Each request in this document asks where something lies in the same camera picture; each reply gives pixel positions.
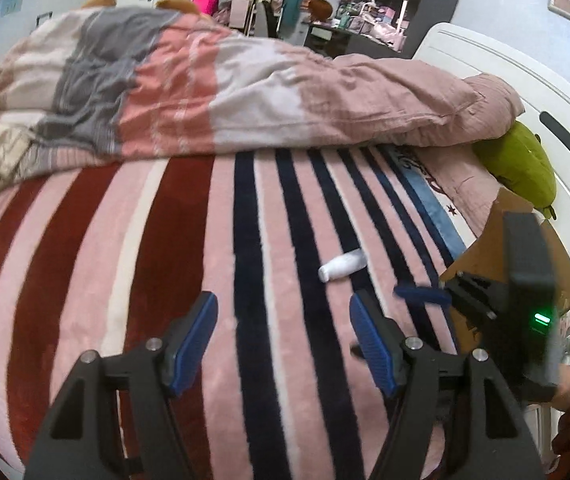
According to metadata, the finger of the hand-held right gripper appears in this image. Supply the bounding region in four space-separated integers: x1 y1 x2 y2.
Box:
394 270 510 322

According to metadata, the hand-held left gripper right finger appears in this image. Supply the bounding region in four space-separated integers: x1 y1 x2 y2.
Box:
349 290 548 480

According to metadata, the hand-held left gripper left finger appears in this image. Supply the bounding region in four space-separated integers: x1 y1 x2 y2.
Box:
24 291 219 480

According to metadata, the brown cardboard box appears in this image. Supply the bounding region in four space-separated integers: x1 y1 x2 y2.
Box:
439 187 570 356

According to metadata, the small white bottle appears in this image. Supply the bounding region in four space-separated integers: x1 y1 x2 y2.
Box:
318 249 367 282

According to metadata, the striped pink blanket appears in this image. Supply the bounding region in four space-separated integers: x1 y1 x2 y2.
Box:
0 145 470 480

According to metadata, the green plush toy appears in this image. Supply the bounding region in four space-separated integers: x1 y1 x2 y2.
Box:
474 122 560 220

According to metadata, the pink ribbed pillow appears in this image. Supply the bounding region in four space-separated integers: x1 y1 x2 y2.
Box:
412 146 508 233

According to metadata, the white headboard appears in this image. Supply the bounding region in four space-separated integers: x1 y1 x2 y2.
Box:
411 22 570 321

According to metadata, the pink and grey duvet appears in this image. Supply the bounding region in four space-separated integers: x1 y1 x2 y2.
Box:
0 6 524 196

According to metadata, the cluttered desk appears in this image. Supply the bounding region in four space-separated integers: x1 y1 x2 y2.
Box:
304 21 407 59

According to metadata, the white desk lamp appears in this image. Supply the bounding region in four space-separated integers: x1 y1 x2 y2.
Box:
386 0 410 32

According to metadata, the brown round bag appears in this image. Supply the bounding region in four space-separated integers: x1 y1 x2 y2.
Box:
306 0 334 22

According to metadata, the black chair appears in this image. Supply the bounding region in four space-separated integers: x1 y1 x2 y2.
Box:
254 1 280 39

